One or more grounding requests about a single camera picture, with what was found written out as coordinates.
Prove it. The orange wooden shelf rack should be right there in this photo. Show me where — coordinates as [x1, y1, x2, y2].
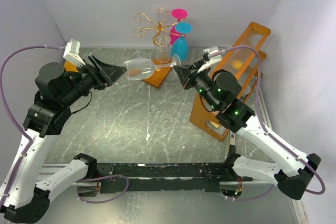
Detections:
[190, 22, 271, 142]

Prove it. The aluminium extrusion rail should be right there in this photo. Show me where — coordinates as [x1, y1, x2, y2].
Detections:
[39, 163, 296, 185]

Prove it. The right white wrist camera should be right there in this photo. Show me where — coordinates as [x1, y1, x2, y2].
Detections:
[197, 46, 222, 73]

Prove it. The pink plastic wine glass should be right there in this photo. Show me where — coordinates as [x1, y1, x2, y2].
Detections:
[170, 8, 188, 45]

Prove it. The blue plastic wine glass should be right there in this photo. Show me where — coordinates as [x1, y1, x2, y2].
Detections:
[171, 22, 193, 61]

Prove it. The yellow object on shelf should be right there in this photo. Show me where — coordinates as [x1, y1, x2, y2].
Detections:
[232, 60, 244, 70]

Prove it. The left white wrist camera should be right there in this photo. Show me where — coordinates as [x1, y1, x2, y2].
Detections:
[63, 39, 86, 67]

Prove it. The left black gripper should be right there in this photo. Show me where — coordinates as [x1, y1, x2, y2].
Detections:
[60, 53, 128, 106]

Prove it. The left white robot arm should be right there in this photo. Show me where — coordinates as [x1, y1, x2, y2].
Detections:
[1, 56, 127, 223]

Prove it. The clear wine glass back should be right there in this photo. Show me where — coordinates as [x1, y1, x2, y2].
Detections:
[151, 4, 167, 25]

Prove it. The gold wire glass rack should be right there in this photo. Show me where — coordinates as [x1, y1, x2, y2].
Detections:
[133, 5, 184, 71]

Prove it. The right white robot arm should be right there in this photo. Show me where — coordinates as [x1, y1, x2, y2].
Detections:
[173, 62, 321, 200]

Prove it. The wooden rack base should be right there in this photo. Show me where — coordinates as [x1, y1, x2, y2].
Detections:
[142, 67, 172, 89]

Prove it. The yellow plastic wine glass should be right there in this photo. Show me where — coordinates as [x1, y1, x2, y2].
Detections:
[64, 61, 78, 72]

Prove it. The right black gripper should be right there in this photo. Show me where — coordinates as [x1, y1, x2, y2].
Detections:
[174, 58, 219, 110]

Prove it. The clear wine glass front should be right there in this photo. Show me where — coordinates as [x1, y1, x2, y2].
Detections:
[154, 35, 171, 63]

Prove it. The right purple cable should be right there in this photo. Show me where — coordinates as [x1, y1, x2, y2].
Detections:
[204, 45, 326, 201]

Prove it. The clear wine glass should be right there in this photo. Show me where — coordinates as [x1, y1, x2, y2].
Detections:
[154, 35, 171, 63]
[123, 54, 181, 80]
[151, 4, 167, 25]

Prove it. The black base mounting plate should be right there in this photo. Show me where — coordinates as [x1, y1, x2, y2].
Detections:
[95, 163, 238, 194]

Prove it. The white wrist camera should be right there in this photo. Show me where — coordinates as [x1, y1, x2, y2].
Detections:
[197, 46, 222, 73]
[63, 39, 86, 67]

